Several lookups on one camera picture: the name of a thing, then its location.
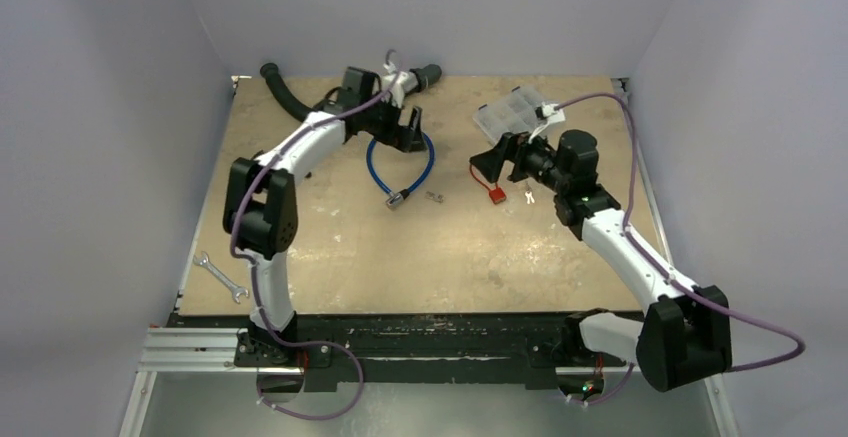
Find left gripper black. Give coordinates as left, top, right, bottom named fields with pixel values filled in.
left=360, top=92, right=425, bottom=153

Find red cable lock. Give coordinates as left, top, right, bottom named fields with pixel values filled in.
left=469, top=165, right=507, bottom=205

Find blue hose with metal fitting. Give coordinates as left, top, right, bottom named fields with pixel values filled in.
left=365, top=132, right=437, bottom=211

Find small key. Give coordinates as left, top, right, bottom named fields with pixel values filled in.
left=523, top=181, right=535, bottom=205

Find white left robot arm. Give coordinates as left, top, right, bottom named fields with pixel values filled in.
left=223, top=63, right=443, bottom=366

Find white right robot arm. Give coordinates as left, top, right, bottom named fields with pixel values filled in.
left=469, top=130, right=732, bottom=392

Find clear plastic organizer box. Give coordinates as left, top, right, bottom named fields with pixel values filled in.
left=472, top=85, right=557, bottom=144

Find small silver wrench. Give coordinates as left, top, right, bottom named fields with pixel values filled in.
left=192, top=251, right=250, bottom=305

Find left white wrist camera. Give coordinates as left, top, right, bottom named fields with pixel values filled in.
left=381, top=64, right=418, bottom=109

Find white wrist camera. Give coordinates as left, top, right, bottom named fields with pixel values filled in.
left=381, top=64, right=418, bottom=109
left=528, top=103, right=566, bottom=141

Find black corrugated hose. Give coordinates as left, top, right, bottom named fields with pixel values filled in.
left=258, top=61, right=443, bottom=124

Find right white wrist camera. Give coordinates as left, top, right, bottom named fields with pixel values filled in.
left=528, top=103, right=566, bottom=141

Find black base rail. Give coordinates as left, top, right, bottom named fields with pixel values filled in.
left=166, top=312, right=625, bottom=392

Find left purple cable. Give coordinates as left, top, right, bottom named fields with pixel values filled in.
left=228, top=49, right=405, bottom=423

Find purple cable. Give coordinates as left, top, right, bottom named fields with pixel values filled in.
left=546, top=92, right=807, bottom=409
left=228, top=49, right=405, bottom=423

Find aluminium frame rail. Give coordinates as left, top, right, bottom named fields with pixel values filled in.
left=119, top=327, right=300, bottom=436

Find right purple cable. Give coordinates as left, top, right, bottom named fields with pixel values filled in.
left=546, top=92, right=807, bottom=409

